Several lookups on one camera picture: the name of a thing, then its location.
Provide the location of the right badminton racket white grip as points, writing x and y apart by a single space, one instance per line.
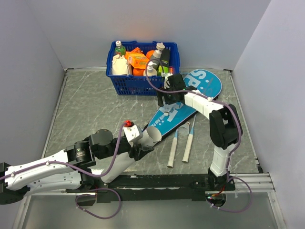
189 144

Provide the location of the white shuttlecock tube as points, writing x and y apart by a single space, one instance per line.
140 143

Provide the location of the white shuttlecock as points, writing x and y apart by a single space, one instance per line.
167 109
183 130

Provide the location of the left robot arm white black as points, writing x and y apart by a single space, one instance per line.
77 167

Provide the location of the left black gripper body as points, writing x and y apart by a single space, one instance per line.
138 152

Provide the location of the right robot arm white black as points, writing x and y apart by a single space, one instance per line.
224 124

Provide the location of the orange snack box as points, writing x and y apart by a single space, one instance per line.
136 58

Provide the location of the left badminton racket white grip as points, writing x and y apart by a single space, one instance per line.
170 163

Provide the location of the green bottle white cap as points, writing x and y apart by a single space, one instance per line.
119 49

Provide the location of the badminton racket white grip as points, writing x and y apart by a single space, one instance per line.
189 144
170 163

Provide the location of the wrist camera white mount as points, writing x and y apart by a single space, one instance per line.
167 81
132 132

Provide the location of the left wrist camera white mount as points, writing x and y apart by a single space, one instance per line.
132 132

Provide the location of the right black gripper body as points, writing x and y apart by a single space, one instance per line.
164 98

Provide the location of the blue plastic shopping basket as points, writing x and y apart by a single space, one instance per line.
138 85

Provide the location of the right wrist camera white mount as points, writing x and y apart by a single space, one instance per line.
167 81

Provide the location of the white cloth pouch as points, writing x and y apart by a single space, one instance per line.
120 65

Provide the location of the black green carton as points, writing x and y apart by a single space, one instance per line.
165 58

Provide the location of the grey bottle beige cap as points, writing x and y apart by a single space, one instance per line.
156 56

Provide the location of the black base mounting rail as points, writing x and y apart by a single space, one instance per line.
165 187

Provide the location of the white pump lotion bottle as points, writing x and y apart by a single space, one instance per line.
150 70

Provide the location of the orange round fruit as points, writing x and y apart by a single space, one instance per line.
138 72

